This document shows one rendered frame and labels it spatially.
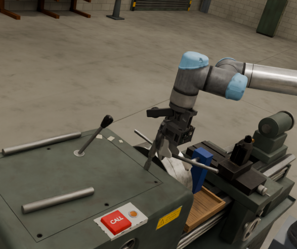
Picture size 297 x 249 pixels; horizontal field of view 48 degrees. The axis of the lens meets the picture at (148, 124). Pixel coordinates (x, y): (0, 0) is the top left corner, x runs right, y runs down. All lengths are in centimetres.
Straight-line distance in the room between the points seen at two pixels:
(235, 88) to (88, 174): 51
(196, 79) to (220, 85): 7
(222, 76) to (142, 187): 42
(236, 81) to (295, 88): 21
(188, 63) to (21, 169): 58
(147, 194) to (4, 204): 40
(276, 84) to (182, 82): 29
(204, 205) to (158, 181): 62
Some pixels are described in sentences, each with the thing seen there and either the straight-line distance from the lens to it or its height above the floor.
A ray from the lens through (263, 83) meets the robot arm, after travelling 107.
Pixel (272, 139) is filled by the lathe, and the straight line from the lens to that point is 231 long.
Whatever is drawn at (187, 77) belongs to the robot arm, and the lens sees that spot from 94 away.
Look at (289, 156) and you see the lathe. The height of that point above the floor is 86.
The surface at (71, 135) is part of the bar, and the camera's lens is 122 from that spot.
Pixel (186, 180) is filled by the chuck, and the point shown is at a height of 116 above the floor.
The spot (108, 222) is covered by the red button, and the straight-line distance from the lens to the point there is 91.
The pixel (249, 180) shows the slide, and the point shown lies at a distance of 187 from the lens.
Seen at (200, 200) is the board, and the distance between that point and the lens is 172.
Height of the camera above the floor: 190
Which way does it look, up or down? 27 degrees down
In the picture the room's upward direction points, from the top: 14 degrees clockwise
